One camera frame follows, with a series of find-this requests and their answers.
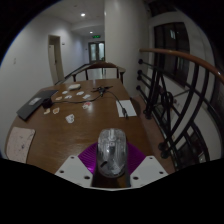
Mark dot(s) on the pale side door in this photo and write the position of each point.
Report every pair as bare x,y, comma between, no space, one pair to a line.
56,60

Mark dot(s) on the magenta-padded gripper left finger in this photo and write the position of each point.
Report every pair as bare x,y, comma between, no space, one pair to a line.
75,168

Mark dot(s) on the wooden armchair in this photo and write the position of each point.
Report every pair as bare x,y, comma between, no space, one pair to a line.
100,65

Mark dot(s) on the small beige card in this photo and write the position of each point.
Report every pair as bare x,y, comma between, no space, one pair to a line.
47,111
58,98

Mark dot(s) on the white paper sheet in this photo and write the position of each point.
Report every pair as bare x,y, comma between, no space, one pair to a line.
128,106

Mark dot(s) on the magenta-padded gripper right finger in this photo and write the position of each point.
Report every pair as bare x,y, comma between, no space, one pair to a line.
148,170

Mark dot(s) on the black railing with wooden handrail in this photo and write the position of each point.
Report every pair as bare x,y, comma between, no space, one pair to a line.
176,53

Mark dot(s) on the black closed laptop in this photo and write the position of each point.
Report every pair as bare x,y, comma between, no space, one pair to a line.
33,104

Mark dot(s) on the small white box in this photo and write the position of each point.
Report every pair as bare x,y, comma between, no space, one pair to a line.
74,87

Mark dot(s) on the small black box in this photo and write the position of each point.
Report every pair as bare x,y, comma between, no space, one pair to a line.
46,103

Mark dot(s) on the dark pen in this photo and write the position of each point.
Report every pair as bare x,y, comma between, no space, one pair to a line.
125,112

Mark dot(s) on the small orange card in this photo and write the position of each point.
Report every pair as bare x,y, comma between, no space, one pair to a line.
56,110

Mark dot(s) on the white wall switch plate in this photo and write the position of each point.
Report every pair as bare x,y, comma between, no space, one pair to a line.
14,61

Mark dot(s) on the glass double door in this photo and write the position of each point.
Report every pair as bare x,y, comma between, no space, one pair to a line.
96,52

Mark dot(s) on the pale printed mouse pad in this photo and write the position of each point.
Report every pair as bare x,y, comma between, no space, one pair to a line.
19,145

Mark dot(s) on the translucent grey computer mouse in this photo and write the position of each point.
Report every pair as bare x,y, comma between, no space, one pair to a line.
112,151

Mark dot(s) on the green exit sign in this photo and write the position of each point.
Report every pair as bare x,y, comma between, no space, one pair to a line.
96,36

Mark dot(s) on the small red white card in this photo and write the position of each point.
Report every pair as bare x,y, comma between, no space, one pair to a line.
86,105

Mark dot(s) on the dark framed window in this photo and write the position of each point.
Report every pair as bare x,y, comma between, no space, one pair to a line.
171,50

